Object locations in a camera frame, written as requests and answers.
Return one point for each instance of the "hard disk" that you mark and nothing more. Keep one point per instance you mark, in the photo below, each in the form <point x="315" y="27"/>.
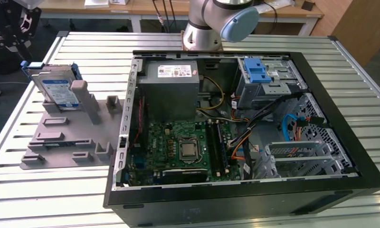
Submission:
<point x="55" y="91"/>

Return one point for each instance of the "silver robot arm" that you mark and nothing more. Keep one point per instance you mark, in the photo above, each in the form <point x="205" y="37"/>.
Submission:
<point x="203" y="23"/>

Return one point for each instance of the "metal disk bay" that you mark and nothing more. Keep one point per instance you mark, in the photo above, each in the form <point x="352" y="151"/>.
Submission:
<point x="304" y="158"/>

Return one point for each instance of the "dark office chair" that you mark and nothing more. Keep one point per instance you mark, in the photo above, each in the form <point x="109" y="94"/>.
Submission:
<point x="5" y="67"/>

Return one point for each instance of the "wooden desk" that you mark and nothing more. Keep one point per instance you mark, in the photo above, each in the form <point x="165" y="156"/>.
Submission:
<point x="67" y="10"/>

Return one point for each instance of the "white box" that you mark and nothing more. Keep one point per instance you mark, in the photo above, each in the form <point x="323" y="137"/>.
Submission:
<point x="96" y="3"/>

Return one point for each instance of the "grey parts rack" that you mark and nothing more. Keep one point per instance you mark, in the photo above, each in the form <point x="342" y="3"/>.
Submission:
<point x="72" y="133"/>

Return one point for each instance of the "grey power supply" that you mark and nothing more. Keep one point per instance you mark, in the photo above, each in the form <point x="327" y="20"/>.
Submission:
<point x="168" y="99"/>

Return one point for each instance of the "green motherboard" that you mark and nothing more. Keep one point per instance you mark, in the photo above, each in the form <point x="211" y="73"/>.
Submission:
<point x="160" y="133"/>

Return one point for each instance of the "CPU socket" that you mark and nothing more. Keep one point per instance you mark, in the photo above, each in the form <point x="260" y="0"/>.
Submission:
<point x="188" y="139"/>

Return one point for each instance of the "silver CPU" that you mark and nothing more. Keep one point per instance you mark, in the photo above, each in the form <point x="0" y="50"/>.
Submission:
<point x="188" y="150"/>

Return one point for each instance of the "blue plastic latch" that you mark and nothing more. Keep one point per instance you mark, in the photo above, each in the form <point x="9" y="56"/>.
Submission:
<point x="256" y="71"/>

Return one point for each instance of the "metal drive cage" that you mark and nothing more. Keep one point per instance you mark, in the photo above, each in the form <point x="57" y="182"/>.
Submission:
<point x="256" y="95"/>

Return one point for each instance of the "black graphics card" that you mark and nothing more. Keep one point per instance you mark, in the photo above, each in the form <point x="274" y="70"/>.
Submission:
<point x="183" y="175"/>

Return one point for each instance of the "RAM stick with blue label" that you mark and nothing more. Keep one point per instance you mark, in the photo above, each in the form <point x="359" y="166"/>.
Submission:
<point x="223" y="147"/>

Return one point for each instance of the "black PC case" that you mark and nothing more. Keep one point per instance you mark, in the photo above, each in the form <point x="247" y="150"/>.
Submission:
<point x="208" y="204"/>

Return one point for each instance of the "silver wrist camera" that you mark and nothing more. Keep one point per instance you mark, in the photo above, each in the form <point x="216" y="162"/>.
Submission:
<point x="28" y="2"/>

